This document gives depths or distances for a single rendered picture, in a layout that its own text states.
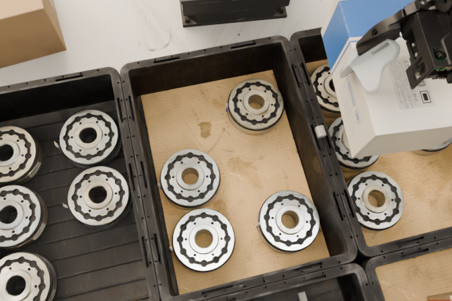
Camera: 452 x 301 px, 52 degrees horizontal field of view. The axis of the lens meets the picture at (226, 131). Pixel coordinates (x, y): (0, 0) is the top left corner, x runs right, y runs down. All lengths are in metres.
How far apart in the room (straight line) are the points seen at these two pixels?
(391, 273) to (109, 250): 0.47
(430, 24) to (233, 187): 0.45
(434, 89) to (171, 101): 0.47
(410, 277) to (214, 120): 0.43
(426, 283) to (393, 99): 0.39
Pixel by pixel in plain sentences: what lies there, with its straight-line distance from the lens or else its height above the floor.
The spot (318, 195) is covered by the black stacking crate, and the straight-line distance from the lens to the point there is 0.80.
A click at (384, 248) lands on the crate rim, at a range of 0.75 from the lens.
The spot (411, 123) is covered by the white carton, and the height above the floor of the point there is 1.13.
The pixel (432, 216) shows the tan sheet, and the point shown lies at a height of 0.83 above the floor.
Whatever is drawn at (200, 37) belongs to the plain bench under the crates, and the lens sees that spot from 1.09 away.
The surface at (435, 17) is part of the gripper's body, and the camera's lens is 0.52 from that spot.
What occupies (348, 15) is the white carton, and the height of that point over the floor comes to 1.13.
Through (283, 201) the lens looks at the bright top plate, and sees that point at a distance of 0.79.
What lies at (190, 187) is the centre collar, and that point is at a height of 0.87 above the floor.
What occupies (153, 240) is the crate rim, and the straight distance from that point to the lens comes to 0.71.
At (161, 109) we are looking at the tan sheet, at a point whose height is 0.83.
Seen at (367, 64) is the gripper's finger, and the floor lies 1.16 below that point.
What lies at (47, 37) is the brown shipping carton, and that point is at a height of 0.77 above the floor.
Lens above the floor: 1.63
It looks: 69 degrees down
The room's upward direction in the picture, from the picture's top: 8 degrees clockwise
